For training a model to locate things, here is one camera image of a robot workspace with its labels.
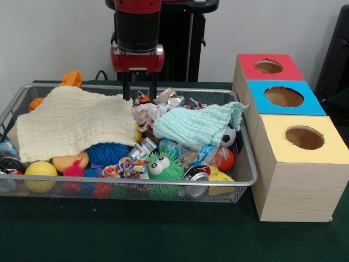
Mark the black stand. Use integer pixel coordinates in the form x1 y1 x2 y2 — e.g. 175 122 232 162
313 4 349 95

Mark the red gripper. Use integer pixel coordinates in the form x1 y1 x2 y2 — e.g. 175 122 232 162
110 45 166 100

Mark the multicolour rope toy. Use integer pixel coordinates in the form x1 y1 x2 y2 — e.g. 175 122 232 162
102 157 150 180

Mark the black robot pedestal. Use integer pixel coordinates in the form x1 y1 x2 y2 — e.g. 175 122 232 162
105 0 220 82

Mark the yellow cheese wedge toy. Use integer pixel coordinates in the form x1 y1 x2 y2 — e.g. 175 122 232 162
208 168 236 196

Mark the wooden box with three holes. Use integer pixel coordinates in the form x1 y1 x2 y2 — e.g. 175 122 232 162
232 53 349 223

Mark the yellow ball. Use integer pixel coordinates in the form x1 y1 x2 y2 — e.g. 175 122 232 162
24 160 58 193

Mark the silver toy car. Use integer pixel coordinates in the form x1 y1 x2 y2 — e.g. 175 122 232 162
127 137 159 159

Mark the light blue muslin cloth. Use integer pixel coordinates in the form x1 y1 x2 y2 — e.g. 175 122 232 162
152 101 250 146

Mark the cream muslin cloth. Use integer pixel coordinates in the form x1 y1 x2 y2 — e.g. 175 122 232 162
16 86 137 164

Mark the shallow wire mesh bin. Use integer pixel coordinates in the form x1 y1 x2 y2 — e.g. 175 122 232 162
0 83 258 204

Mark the green spiky toy with eyes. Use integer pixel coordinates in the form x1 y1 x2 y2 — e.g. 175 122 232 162
146 152 185 181

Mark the orange plastic toy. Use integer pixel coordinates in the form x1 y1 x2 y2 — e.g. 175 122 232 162
58 70 83 88

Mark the small orange tiger toy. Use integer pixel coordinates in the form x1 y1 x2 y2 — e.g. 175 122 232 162
133 91 153 106

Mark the small orange basketball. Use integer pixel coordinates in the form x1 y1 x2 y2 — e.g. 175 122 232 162
28 97 45 113

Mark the blue spiky ball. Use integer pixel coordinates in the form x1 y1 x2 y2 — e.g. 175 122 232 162
86 142 133 166

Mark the dark green side tablecloth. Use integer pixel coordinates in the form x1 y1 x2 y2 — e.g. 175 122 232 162
323 87 349 129

